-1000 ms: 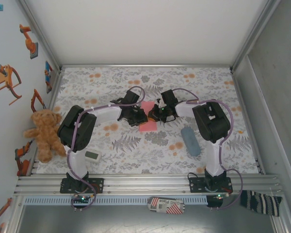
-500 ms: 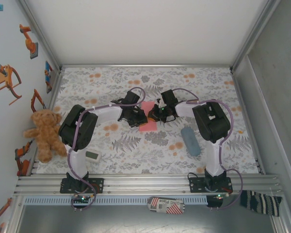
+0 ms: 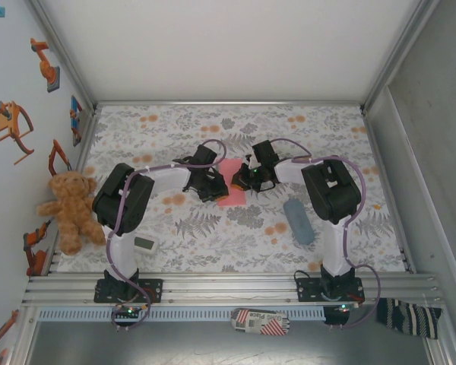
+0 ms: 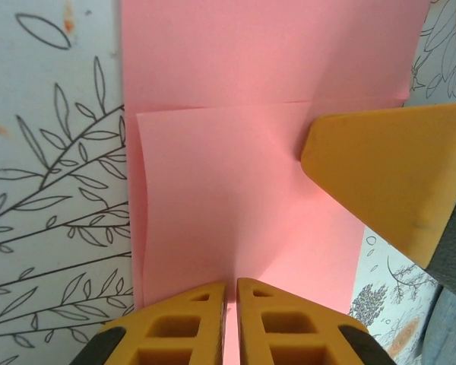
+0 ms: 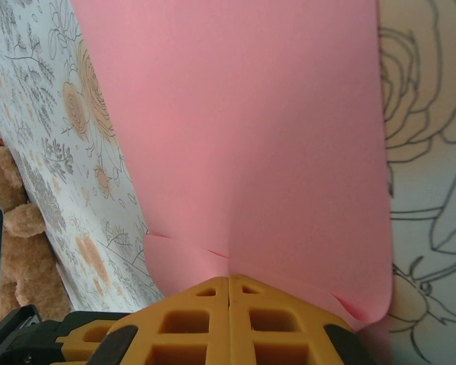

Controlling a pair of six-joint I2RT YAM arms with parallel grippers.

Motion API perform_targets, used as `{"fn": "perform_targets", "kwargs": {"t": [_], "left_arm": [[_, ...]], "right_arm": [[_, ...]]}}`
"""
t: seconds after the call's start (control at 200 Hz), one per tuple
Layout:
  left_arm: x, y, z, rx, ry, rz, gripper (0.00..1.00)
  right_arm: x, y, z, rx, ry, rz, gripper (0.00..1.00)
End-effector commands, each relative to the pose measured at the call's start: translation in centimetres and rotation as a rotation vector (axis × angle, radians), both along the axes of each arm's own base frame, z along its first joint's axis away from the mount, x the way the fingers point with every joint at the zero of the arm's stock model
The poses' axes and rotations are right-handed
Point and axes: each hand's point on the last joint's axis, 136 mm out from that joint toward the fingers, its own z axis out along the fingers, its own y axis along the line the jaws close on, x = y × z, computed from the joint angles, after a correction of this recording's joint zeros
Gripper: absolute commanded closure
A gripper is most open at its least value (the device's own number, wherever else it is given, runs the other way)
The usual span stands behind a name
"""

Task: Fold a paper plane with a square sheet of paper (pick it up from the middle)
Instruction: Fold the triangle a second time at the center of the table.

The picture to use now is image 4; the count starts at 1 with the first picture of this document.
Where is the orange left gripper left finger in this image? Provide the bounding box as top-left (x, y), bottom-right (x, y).
top-left (72, 281), bottom-right (228, 365)

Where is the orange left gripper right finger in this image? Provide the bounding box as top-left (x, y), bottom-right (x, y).
top-left (236, 277), bottom-right (398, 365)

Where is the pink cloth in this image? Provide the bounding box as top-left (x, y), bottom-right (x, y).
top-left (119, 0), bottom-right (431, 365)

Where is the floral printed tablecloth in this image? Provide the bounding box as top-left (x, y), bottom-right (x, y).
top-left (0, 0), bottom-right (456, 365)

